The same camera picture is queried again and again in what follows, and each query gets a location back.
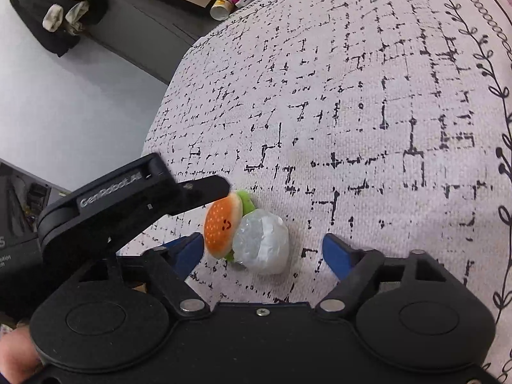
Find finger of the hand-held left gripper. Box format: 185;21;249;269
175;175;232;217

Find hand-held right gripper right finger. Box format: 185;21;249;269
315;233;468;321

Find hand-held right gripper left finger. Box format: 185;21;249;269
76;232;212;320

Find burger plush toy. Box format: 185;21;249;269
203;189;257;263

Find clear plastic wrap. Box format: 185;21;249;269
231;207;290;276

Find person's left hand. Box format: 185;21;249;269
0;326;43;381

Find black printed carton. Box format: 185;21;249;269
0;159;67;285

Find white black-patterned blanket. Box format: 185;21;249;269
141;0;512;384

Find dark grey door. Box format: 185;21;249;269
79;0;225;87

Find yellow paper cup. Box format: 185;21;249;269
210;0;237;22

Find cream hanging cloth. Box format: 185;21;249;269
7;0;93;35

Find black hanging clothes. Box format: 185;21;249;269
5;0;109;58

